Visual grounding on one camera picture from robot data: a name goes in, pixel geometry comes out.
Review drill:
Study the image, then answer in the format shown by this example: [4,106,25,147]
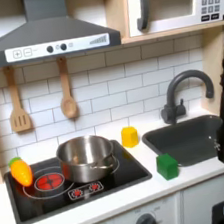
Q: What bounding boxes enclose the yellow hexagonal block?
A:
[119,125,141,150]

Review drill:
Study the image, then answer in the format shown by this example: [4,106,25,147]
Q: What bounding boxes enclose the dark grey sink basin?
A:
[139,111,224,174]

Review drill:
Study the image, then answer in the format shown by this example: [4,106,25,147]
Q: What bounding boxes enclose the dark grey tap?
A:
[154,66,219,127]

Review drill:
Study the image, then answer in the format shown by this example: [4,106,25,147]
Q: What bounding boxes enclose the green cube block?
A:
[154,151,181,182]

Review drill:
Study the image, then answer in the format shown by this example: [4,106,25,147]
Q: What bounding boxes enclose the white lower cabinet front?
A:
[14,168,224,224]

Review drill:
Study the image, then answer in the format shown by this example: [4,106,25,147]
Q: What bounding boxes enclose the light wooden shelf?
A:
[119,19,224,47]

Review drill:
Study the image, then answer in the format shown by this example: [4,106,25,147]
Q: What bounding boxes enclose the black stove top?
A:
[1,134,158,224]

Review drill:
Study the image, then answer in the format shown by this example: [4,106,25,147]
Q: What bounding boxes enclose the white toy microwave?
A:
[124,0,224,39]

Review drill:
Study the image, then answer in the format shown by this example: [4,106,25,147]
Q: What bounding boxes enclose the steel pot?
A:
[53,131,121,187]

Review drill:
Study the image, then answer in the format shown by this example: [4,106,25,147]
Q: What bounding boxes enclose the wooden spoon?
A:
[53,55,80,121]

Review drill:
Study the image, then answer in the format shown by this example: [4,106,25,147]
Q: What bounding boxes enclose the grey range hood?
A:
[0,0,124,69]

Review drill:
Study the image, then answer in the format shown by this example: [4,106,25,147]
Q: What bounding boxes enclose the orange toy carrot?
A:
[7,155,36,190]

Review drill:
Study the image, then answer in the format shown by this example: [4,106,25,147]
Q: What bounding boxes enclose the wooden slotted spatula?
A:
[2,64,35,134]

